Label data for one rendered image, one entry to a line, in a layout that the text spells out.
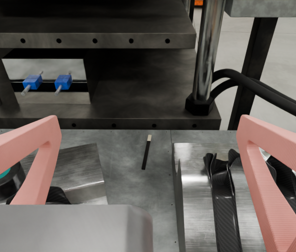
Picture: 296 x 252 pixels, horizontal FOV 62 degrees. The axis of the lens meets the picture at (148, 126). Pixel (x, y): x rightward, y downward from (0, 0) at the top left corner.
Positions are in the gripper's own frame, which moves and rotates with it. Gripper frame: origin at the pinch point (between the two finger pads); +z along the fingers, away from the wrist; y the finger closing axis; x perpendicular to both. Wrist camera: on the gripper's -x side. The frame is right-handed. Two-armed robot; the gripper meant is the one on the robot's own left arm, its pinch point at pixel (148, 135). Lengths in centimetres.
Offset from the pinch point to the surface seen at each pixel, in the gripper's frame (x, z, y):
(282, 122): 116, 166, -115
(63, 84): 30, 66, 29
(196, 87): 30, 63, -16
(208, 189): 26.6, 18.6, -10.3
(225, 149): 33, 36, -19
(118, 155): 39, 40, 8
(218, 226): 29.6, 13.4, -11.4
